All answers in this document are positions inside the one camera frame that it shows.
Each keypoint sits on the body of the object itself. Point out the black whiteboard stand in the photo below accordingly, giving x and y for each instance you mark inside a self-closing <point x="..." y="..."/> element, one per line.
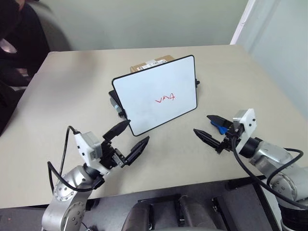
<point x="114" y="99"/>

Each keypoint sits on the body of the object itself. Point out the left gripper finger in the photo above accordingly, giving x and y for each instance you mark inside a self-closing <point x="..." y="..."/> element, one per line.
<point x="116" y="130"/>
<point x="137" y="150"/>

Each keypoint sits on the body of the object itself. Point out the black frame under table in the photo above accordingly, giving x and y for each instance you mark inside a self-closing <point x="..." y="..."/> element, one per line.
<point x="163" y="199"/>

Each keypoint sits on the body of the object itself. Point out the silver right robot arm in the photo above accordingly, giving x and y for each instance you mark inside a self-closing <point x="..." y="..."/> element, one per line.
<point x="269" y="154"/>

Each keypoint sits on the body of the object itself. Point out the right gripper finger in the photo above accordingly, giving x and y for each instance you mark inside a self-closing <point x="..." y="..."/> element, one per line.
<point x="208" y="139"/>
<point x="217" y="119"/>

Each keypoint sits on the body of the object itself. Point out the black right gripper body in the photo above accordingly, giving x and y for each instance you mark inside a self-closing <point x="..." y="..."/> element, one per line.
<point x="229" y="142"/>

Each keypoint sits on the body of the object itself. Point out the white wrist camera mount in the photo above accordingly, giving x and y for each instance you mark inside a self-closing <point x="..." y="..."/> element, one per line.
<point x="249" y="125"/>
<point x="84" y="144"/>

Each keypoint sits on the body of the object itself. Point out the person in dark clothes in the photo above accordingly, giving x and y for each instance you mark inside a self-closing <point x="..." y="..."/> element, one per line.
<point x="19" y="36"/>

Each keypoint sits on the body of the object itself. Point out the brown cardboard box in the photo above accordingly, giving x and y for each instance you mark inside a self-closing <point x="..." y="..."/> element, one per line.
<point x="144" y="65"/>

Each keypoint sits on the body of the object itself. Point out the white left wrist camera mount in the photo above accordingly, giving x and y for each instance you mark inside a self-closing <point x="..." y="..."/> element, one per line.
<point x="84" y="144"/>

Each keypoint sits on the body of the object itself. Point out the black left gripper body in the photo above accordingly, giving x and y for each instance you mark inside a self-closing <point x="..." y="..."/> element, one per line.
<point x="109" y="157"/>

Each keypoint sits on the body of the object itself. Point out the dark rounded shape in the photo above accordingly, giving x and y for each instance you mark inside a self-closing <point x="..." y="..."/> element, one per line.
<point x="137" y="219"/>
<point x="196" y="214"/>

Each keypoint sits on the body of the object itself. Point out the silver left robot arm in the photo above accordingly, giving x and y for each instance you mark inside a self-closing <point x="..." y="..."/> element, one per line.
<point x="60" y="211"/>

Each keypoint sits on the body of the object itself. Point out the black-framed whiteboard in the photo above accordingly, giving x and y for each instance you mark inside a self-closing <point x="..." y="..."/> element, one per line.
<point x="154" y="96"/>

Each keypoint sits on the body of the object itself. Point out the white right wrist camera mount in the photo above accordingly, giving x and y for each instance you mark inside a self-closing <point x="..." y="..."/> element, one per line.
<point x="249" y="125"/>

